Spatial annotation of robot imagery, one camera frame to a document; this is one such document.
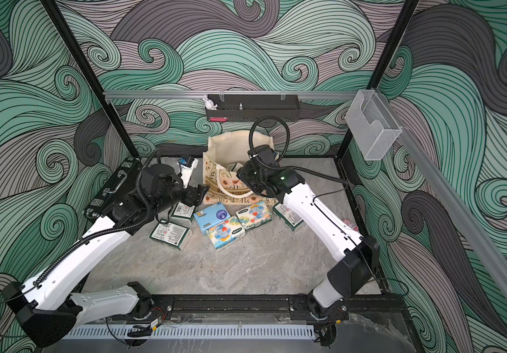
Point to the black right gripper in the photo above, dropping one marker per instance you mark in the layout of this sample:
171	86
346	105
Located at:
245	173

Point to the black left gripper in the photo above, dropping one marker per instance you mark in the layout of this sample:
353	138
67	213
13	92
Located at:
198	193

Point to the floral canvas tote bag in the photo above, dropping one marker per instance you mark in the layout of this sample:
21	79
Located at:
225	186

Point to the green tissue pack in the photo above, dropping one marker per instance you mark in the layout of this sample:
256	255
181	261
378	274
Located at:
182	215
233	167
289	217
170	234

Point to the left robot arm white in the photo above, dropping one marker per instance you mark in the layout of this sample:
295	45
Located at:
46	306

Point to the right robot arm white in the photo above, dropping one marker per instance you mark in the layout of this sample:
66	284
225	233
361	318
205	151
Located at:
356	255

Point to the blue dog tissue pack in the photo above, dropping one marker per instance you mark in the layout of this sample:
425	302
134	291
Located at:
211	216

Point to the elephant print tissue pack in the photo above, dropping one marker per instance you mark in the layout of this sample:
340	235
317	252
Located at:
254	216

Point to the black briefcase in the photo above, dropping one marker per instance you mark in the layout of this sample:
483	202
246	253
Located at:
118	198

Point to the pink toy figure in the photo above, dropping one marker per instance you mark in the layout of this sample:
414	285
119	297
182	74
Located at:
351	225

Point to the white rabbit figurine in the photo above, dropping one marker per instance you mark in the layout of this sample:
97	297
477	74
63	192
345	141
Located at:
209	103

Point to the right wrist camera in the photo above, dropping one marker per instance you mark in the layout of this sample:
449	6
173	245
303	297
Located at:
262	156

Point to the black corner frame post right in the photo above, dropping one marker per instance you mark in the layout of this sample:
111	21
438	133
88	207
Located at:
392	44

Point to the black corner frame post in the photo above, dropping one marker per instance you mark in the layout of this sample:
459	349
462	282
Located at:
392	44
75	50

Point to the black wall shelf tray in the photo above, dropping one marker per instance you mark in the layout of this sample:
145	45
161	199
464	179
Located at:
252	107

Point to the clear acrylic wall box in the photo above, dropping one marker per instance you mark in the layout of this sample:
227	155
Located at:
371	120

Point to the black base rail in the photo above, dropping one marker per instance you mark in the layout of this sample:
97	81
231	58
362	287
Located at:
274	307

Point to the white slotted cable duct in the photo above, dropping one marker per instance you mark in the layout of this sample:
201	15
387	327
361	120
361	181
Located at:
198	332

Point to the black corner frame post left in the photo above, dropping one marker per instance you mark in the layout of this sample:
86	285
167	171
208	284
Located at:
75	50

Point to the aluminium wall rail right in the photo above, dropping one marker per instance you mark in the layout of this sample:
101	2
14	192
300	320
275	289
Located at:
464	144

